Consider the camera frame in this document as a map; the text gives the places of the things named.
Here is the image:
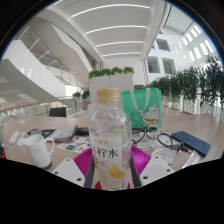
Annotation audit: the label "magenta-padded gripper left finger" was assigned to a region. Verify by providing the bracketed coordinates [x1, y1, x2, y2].
[51, 147, 96, 189]

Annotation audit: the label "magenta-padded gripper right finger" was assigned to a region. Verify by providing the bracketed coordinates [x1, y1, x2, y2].
[129, 145, 176, 188]

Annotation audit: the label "clear bottle with yellow cap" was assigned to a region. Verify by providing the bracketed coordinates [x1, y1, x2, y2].
[88, 87, 133, 191]

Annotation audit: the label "white paper sheets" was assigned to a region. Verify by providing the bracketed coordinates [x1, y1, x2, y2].
[151, 147, 178, 164]

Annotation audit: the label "colourful sticker sheet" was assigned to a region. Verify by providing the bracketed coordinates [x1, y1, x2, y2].
[57, 138, 92, 154]

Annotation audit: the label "white plastic packet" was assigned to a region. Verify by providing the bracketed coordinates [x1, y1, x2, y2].
[181, 149, 203, 169]

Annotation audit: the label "white mug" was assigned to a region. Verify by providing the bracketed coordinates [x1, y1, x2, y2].
[23, 134, 56, 170]

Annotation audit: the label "small black case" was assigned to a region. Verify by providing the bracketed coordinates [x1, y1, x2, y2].
[74, 126, 90, 136]

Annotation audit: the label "dark blue ribbed flat case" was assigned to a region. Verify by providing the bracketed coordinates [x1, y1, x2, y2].
[170, 130, 212, 158]

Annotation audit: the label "black tablet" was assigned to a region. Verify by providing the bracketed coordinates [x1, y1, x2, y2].
[39, 128, 58, 139]

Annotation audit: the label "black chair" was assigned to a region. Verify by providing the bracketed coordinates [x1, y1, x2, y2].
[48, 106, 67, 118]

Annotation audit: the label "white power strip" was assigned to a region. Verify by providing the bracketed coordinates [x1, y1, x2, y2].
[8, 130, 21, 145]

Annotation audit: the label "green tote bag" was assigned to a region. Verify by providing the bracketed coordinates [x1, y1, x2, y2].
[120, 87, 163, 130]

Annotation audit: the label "white chair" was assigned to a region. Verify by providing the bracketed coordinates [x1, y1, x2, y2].
[85, 102, 98, 118]

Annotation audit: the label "planter box with green plants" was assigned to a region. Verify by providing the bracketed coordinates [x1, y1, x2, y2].
[133, 84, 149, 91]

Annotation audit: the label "row of potted trees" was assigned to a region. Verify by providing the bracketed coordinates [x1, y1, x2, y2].
[146, 54, 224, 116]

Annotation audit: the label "tall white cabinet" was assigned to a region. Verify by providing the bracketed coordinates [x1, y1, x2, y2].
[88, 73, 135, 108]

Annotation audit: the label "green plants atop cabinet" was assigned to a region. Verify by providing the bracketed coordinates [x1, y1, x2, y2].
[88, 65, 136, 80]

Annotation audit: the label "group of ceiling light strips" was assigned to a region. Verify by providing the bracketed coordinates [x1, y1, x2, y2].
[70, 3, 151, 58]

